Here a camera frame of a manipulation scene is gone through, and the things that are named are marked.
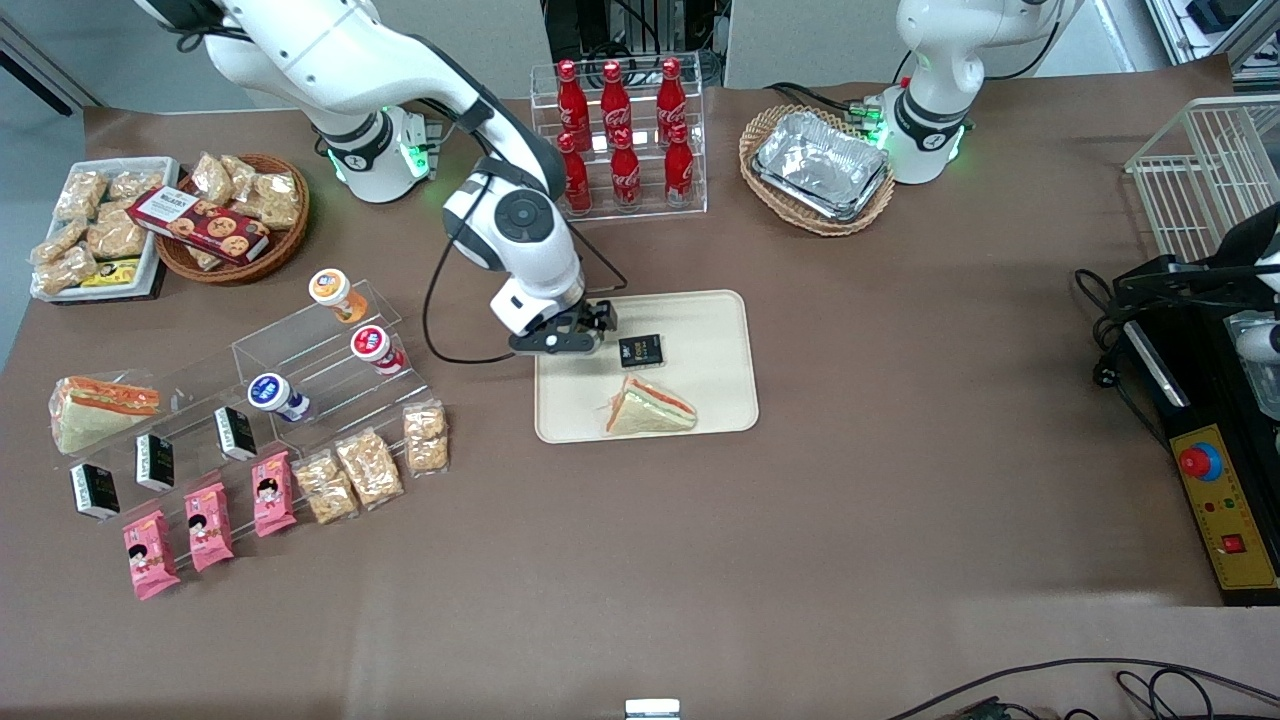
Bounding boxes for black control box cable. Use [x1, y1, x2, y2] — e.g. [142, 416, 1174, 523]
[1074, 268, 1173, 451]

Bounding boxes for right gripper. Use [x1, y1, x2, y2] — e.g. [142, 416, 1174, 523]
[490, 270, 619, 358]

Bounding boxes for beige plastic tray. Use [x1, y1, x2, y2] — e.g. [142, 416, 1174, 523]
[534, 290, 759, 444]

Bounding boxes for orange cap gum bottle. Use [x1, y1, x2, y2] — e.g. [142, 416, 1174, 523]
[308, 268, 369, 324]

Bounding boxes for wrapped triangle sandwich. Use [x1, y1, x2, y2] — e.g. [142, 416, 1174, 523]
[602, 375, 698, 436]
[49, 375, 162, 456]

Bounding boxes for yellow snack packet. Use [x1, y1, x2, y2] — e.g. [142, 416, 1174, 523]
[80, 258, 141, 289]

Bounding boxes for red cola bottle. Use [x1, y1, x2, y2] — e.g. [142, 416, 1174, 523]
[663, 123, 695, 206]
[600, 60, 633, 146]
[562, 132, 593, 214]
[556, 60, 591, 151]
[656, 57, 689, 141]
[609, 128, 642, 209]

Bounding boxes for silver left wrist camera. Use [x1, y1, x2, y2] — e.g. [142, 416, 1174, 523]
[1235, 320, 1280, 364]

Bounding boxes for blue cap gum bottle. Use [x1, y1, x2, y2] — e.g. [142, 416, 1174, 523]
[247, 373, 311, 422]

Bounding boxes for aluminium foil tray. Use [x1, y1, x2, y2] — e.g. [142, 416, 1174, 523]
[752, 110, 891, 223]

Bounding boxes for grey shelf unit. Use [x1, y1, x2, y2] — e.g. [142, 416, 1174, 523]
[1145, 0, 1280, 71]

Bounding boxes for clear acrylic stepped snack stand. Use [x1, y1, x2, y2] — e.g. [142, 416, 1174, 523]
[45, 350, 266, 526]

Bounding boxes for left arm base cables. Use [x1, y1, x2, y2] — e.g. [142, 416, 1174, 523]
[765, 80, 886, 129]

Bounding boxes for clear nut cracker packet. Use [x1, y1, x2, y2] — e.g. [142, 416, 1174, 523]
[335, 427, 405, 511]
[292, 450, 359, 525]
[403, 400, 450, 475]

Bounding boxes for red cookie box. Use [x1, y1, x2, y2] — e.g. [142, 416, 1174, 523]
[127, 187, 271, 266]

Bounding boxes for clear acrylic stepped gum stand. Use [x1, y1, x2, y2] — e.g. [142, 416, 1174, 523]
[232, 280, 431, 446]

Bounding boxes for dark equipment rack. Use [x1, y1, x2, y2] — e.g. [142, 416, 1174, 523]
[545, 0, 726, 86]

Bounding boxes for black control box yellow panel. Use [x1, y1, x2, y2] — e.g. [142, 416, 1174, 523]
[1120, 300, 1280, 607]

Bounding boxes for small black white carton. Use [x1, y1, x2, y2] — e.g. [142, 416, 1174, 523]
[70, 463, 121, 521]
[135, 432, 176, 491]
[214, 405, 258, 462]

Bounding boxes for white wire basket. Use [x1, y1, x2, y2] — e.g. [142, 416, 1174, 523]
[1125, 95, 1280, 266]

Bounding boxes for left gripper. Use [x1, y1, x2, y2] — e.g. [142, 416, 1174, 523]
[1114, 200, 1280, 308]

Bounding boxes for brown wicker snack basket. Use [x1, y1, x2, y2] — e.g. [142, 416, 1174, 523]
[155, 153, 311, 286]

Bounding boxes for white rectangular snack tray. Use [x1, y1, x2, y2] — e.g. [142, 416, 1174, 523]
[30, 157, 181, 301]

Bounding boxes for light wicker oval basket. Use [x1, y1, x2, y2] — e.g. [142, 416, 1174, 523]
[739, 105, 896, 237]

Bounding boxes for clear acrylic bottle rack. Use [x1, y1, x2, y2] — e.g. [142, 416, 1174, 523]
[530, 52, 708, 225]

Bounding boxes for red cap gum bottle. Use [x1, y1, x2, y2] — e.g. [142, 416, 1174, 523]
[350, 325, 408, 377]

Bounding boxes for pink snack packet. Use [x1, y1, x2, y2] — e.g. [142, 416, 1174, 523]
[251, 451, 298, 538]
[122, 510, 182, 601]
[184, 482, 235, 573]

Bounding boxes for black cables at table edge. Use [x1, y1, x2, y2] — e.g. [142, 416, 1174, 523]
[885, 658, 1280, 720]

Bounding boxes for black right arm hose cable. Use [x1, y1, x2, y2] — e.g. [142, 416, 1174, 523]
[421, 175, 629, 367]

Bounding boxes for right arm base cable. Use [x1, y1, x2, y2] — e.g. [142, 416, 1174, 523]
[400, 92, 464, 153]

